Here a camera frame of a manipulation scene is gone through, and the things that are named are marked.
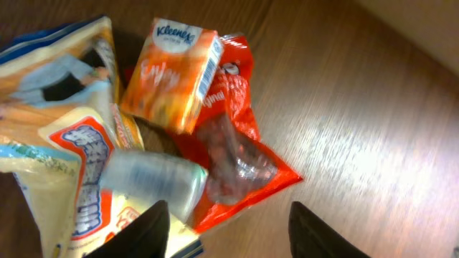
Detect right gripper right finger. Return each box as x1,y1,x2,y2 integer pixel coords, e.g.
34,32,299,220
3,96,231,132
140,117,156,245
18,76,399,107
288,201,369,258

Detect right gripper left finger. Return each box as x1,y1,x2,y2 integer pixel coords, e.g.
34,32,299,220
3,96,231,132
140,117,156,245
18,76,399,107
85,200,169,258

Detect teal tissue pack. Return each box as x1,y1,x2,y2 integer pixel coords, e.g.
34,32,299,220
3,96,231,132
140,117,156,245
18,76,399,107
100,150,208,222

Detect red snack bag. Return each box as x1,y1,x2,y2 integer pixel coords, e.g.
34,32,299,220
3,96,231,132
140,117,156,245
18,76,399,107
165,35,301,233

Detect yellow wet wipes bag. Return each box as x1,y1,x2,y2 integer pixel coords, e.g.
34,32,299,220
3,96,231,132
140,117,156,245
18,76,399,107
1,16,203,257

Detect orange tissue pack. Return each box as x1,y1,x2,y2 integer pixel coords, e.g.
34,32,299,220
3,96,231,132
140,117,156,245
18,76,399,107
120,18,224,134

